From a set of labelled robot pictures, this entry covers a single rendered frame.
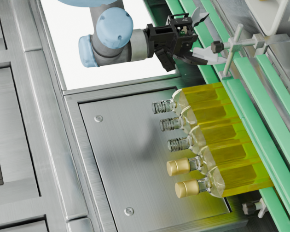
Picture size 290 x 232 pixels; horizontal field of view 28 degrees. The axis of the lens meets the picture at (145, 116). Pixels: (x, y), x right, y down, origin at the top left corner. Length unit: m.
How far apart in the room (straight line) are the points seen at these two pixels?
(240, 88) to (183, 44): 0.17
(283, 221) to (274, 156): 0.14
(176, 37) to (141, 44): 0.08
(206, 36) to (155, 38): 0.22
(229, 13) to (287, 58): 0.28
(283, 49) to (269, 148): 0.24
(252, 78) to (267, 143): 0.15
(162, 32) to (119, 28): 0.18
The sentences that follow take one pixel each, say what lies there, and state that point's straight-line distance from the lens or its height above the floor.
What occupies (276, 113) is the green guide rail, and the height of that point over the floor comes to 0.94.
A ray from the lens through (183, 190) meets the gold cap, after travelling 1.24.
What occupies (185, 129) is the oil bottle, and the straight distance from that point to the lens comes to 1.35.
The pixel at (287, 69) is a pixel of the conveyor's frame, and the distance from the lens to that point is 1.33.
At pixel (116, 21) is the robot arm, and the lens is 1.21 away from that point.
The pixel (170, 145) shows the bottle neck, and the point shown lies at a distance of 1.33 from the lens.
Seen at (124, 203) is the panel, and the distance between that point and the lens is 1.37.
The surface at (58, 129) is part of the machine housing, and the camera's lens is 1.48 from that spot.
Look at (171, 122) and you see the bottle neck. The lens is 1.34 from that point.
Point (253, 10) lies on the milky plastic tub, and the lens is 1.50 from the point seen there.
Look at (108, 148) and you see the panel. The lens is 1.45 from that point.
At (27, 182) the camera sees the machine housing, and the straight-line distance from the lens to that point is 1.45.
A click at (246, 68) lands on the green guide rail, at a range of 1.33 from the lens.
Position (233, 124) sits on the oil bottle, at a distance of 1.35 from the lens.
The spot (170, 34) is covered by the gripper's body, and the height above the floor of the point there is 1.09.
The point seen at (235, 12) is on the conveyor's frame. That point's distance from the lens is 1.58.
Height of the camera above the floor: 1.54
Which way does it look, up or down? 16 degrees down
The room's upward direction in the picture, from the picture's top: 100 degrees counter-clockwise
